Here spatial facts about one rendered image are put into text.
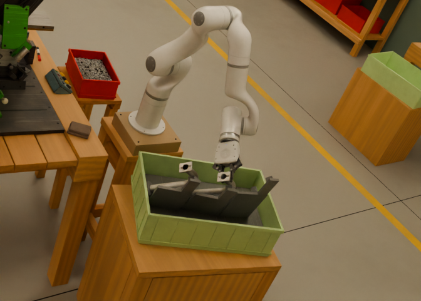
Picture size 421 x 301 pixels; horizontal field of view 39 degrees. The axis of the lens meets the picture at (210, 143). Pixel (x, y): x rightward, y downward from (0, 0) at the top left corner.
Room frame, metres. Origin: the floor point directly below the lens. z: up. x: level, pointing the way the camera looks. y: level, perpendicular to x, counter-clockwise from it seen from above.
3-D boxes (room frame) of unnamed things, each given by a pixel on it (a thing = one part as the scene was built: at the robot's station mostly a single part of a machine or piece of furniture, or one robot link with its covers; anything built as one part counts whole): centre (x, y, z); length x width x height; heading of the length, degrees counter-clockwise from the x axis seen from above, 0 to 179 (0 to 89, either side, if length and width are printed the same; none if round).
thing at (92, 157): (2.67, 0.97, 0.82); 1.50 x 0.14 x 0.15; 43
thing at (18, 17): (2.47, 1.07, 1.17); 0.13 x 0.12 x 0.20; 43
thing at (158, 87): (2.53, 0.31, 1.22); 0.19 x 0.12 x 0.24; 143
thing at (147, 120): (2.51, 0.33, 1.01); 0.19 x 0.19 x 0.18
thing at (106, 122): (2.51, 0.33, 0.83); 0.32 x 0.32 x 0.04; 44
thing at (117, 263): (2.09, -0.08, 0.39); 0.68 x 0.52 x 0.79; 123
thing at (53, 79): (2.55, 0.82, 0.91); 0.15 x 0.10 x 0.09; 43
